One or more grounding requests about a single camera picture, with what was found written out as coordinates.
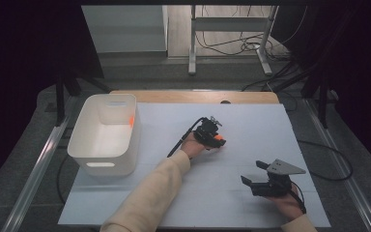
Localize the wooden table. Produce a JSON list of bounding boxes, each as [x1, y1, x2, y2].
[[109, 89, 280, 104]]

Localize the white plastic bin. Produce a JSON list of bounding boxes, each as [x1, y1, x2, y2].
[[67, 93, 142, 178]]

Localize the tangle of black floor cables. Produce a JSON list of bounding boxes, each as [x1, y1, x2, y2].
[[194, 31, 275, 58]]

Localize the metal floor rail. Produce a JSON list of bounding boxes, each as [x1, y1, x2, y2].
[[303, 98, 371, 232], [1, 117, 71, 232]]

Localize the person's right hand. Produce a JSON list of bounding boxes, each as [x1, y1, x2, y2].
[[267, 183, 306, 223]]

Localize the black stand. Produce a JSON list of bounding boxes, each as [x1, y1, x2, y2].
[[301, 72, 330, 130], [54, 69, 111, 128]]

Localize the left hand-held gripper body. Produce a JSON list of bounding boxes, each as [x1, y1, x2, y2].
[[192, 116, 224, 149]]

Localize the white metal stand frame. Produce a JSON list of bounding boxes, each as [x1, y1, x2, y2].
[[187, 4, 280, 77]]

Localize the white cabinet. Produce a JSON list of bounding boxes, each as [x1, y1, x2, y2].
[[80, 4, 169, 54]]

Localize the white table mat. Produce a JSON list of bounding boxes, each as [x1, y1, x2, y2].
[[57, 101, 332, 228]]

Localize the dark curtain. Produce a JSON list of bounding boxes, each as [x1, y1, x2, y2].
[[272, 0, 371, 182], [0, 0, 104, 196]]

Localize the person's left hand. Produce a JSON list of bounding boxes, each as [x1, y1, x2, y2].
[[180, 131, 213, 160]]

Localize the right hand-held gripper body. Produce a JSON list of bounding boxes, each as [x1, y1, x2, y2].
[[250, 159, 307, 198]]

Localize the left hand-held gripper black cable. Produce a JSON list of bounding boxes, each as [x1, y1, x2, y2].
[[166, 117, 207, 159]]

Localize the hand-held gripper black cable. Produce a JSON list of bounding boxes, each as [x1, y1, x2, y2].
[[289, 181, 308, 216], [166, 117, 207, 159]]

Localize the right hand-held gripper black cable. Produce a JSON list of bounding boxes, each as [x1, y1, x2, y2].
[[289, 181, 308, 216]]

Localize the long black floor cable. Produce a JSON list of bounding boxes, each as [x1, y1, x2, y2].
[[297, 139, 355, 182]]

